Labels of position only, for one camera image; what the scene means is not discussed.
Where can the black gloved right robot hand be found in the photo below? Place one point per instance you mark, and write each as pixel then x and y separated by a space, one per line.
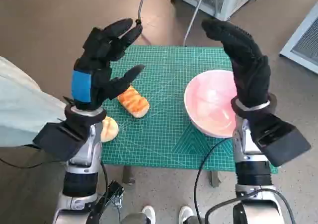
pixel 251 72

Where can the brown table leg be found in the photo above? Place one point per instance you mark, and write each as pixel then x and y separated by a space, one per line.
pixel 128 174
pixel 215 179

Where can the pink bowl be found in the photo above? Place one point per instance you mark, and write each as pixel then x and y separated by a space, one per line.
pixel 206 102

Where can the green cutting mat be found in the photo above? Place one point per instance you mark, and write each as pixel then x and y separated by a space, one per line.
pixel 169 97

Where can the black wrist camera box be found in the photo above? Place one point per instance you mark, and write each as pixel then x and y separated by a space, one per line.
pixel 280 139
pixel 57 139

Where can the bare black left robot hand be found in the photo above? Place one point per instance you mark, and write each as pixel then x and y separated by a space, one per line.
pixel 99 85

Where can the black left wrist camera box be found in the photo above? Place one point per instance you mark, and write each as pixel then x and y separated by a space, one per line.
pixel 57 139

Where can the black bracket with clamp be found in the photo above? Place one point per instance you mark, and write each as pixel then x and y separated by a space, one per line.
pixel 114 188

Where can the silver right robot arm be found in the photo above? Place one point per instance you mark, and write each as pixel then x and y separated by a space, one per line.
pixel 252 175

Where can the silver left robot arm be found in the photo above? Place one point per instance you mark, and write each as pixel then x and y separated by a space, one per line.
pixel 79 181

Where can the long orange striped toy bread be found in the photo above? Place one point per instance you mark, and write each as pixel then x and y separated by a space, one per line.
pixel 134 102

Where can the round pale toy bread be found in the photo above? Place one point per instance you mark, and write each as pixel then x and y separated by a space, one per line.
pixel 110 130

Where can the white shoe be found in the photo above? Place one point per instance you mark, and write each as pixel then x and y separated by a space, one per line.
pixel 148 212
pixel 185 212

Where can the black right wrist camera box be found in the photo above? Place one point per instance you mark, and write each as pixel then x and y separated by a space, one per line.
pixel 280 139

